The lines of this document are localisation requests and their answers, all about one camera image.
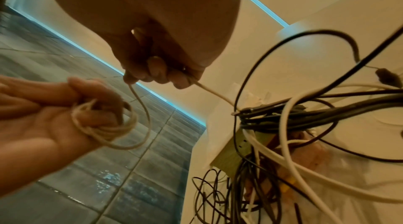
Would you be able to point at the person's right hand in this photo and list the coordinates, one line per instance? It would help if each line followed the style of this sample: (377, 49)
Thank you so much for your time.
(141, 6)

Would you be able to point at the person's left hand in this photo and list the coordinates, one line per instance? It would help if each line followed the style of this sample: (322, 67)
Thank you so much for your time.
(41, 123)

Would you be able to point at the white plastic pouch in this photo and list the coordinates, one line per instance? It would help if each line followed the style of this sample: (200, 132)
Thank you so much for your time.
(233, 153)

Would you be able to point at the white table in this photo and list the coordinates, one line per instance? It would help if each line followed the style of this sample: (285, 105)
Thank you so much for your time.
(362, 133)

